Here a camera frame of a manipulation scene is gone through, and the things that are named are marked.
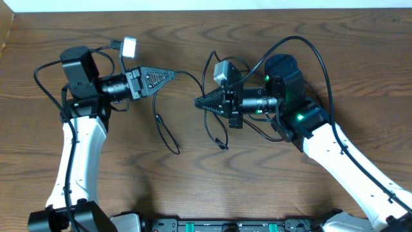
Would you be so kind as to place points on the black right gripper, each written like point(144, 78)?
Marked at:
point(234, 105)

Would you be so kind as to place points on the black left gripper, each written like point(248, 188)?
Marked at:
point(135, 84)

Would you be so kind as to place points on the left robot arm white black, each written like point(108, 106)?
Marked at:
point(86, 106)

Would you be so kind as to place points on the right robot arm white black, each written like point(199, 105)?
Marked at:
point(300, 120)

